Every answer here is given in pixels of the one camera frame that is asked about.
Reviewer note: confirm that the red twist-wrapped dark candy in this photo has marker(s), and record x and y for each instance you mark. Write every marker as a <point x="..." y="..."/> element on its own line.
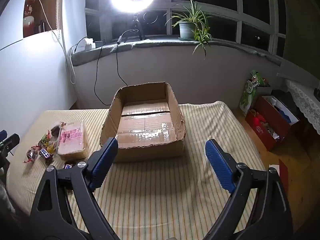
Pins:
<point x="31" y="153"/>

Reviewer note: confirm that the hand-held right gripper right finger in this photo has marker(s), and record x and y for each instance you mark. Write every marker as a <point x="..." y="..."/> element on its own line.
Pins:
<point x="220" y="165"/>

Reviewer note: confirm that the brown chocolate bar blue label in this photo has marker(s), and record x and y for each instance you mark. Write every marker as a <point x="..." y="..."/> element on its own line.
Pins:
<point x="45" y="153"/>

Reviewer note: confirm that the green snack bag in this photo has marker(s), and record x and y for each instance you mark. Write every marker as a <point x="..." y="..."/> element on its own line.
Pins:
<point x="248" y="92"/>

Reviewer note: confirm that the potted spider plant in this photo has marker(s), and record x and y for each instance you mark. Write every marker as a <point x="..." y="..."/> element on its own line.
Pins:
<point x="187" y="28"/>

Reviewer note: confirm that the red paper bag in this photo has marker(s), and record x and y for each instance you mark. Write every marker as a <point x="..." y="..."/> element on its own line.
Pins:
<point x="283" y="172"/>

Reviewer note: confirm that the dark brown wrapped snack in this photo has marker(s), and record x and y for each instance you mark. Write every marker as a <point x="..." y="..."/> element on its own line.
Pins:
<point x="55" y="130"/>

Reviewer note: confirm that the striped beige blanket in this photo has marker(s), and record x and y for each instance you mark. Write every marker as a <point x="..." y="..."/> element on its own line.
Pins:
<point x="155" y="195"/>

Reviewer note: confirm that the red cardboard box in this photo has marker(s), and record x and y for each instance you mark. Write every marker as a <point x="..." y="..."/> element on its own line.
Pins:
<point x="262" y="130"/>

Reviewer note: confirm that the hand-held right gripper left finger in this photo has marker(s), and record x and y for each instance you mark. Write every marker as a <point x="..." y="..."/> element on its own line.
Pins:
<point x="106" y="162"/>

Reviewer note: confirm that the plant saucer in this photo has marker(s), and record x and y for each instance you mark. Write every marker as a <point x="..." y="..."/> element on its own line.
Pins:
<point x="187" y="39"/>

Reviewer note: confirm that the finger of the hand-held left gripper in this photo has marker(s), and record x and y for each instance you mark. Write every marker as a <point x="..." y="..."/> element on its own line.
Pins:
<point x="11" y="141"/>
<point x="2" y="134"/>

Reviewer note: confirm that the red and white vase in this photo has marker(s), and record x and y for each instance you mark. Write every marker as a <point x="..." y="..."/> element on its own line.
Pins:
<point x="28" y="25"/>

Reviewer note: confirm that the yellow candy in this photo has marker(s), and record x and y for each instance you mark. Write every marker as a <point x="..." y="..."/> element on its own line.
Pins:
<point x="51" y="147"/>

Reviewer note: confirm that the small dark chocolate bar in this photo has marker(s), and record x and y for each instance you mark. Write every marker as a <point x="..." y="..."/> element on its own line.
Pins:
<point x="67" y="166"/>

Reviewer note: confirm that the black power adapter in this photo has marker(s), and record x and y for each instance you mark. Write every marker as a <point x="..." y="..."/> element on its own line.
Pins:
<point x="100" y="43"/>

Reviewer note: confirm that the dark bottle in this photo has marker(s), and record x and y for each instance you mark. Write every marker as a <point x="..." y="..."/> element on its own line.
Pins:
<point x="42" y="26"/>

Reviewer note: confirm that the sliced bread packet pink label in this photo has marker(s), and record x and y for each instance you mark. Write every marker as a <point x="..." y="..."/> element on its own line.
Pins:
<point x="71" y="140"/>

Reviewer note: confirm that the white lace cloth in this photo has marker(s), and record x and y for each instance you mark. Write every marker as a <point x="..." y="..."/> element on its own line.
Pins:
<point x="302" y="100"/>

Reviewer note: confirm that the grey cardboard box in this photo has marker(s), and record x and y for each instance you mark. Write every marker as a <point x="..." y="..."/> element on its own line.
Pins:
<point x="263" y="91"/>

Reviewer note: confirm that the white power adapter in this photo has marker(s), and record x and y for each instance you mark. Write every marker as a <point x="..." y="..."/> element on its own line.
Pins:
<point x="89" y="43"/>

